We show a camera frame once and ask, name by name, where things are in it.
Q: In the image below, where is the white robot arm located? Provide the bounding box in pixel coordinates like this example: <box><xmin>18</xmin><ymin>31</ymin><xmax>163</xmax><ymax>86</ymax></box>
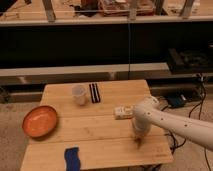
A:
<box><xmin>132</xmin><ymin>96</ymin><xmax>213</xmax><ymax>151</ymax></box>

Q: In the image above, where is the black striped block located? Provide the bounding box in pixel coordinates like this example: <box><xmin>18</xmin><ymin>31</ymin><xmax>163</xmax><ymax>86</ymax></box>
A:
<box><xmin>89</xmin><ymin>83</ymin><xmax>101</xmax><ymax>103</ymax></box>

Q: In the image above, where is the clear plastic cup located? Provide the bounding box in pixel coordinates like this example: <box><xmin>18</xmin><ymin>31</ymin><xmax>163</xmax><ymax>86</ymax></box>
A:
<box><xmin>72</xmin><ymin>85</ymin><xmax>87</xmax><ymax>106</ymax></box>

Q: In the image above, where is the blue power adapter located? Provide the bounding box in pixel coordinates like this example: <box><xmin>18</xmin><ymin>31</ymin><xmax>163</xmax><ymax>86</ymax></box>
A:
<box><xmin>166</xmin><ymin>96</ymin><xmax>186</xmax><ymax>108</ymax></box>

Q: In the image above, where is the metal shelf rack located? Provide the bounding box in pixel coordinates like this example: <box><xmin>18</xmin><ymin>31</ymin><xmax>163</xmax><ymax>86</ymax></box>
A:
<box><xmin>0</xmin><ymin>0</ymin><xmax>213</xmax><ymax>102</ymax></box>

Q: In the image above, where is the blue cloth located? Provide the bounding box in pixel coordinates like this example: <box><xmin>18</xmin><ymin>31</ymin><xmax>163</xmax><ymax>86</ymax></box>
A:
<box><xmin>64</xmin><ymin>147</ymin><xmax>81</xmax><ymax>171</ymax></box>

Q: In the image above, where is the orange bowl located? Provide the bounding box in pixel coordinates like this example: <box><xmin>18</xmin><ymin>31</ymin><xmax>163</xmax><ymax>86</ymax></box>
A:
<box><xmin>22</xmin><ymin>106</ymin><xmax>58</xmax><ymax>138</ymax></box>

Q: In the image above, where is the black box on shelf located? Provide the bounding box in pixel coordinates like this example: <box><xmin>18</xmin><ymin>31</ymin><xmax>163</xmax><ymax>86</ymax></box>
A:
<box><xmin>167</xmin><ymin>48</ymin><xmax>213</xmax><ymax>74</ymax></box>

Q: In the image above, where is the black power cable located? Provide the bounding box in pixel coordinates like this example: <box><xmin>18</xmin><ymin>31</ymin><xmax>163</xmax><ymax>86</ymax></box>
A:
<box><xmin>161</xmin><ymin>73</ymin><xmax>213</xmax><ymax>171</ymax></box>

